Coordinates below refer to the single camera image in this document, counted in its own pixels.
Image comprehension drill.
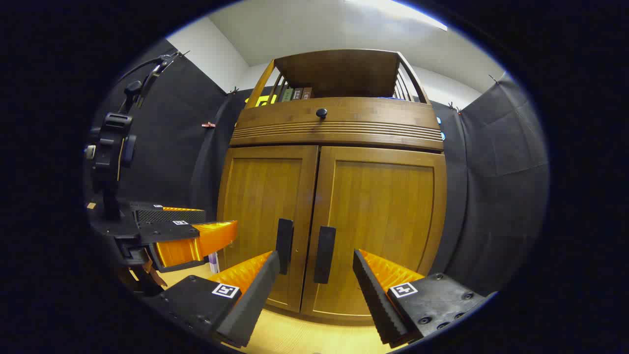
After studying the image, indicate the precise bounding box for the black backdrop cloth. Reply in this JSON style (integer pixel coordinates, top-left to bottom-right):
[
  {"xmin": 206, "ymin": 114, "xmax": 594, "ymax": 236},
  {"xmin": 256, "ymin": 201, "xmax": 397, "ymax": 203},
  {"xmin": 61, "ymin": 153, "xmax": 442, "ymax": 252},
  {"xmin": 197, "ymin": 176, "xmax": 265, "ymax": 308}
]
[{"xmin": 84, "ymin": 38, "xmax": 550, "ymax": 296}]

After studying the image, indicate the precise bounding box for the black door handle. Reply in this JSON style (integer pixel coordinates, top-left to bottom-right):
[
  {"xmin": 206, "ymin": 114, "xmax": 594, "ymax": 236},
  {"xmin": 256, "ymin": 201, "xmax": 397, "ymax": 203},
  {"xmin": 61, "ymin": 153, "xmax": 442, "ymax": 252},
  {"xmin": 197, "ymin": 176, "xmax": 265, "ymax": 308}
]
[
  {"xmin": 314, "ymin": 226, "xmax": 337, "ymax": 285},
  {"xmin": 275, "ymin": 218, "xmax": 294, "ymax": 276}
]

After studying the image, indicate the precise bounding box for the wooden shoe cabinet door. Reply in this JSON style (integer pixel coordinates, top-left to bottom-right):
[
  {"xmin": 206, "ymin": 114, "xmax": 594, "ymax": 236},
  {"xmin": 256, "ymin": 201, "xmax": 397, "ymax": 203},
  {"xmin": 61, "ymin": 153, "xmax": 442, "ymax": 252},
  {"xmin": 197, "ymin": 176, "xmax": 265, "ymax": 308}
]
[
  {"xmin": 216, "ymin": 145, "xmax": 319, "ymax": 314},
  {"xmin": 301, "ymin": 146, "xmax": 448, "ymax": 321}
]

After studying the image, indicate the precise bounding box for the wooden ribbed drawer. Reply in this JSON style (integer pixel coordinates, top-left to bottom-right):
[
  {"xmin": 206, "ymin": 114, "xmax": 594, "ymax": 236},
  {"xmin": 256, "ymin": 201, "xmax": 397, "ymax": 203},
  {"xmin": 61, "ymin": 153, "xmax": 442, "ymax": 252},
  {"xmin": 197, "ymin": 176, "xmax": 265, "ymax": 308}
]
[{"xmin": 229, "ymin": 97, "xmax": 444, "ymax": 151}]

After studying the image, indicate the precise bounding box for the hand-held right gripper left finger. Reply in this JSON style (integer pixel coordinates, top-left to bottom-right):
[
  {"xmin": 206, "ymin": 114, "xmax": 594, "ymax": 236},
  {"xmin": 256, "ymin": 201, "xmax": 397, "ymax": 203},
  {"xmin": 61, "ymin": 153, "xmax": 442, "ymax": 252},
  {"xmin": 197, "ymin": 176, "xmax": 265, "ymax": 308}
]
[{"xmin": 143, "ymin": 250, "xmax": 281, "ymax": 349}]

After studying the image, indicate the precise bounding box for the wooden double-door shoe cabinet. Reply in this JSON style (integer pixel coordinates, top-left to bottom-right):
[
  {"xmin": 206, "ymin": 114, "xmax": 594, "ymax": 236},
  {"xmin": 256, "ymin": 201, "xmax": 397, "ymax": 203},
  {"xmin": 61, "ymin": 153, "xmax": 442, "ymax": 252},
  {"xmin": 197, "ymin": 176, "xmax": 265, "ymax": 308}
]
[{"xmin": 216, "ymin": 48, "xmax": 448, "ymax": 326}]

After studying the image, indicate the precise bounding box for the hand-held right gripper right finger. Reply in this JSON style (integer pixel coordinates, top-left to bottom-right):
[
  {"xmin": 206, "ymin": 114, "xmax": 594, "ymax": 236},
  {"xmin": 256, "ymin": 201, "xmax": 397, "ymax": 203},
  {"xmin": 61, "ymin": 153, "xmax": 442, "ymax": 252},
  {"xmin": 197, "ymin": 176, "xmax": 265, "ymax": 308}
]
[{"xmin": 352, "ymin": 248, "xmax": 487, "ymax": 349}]

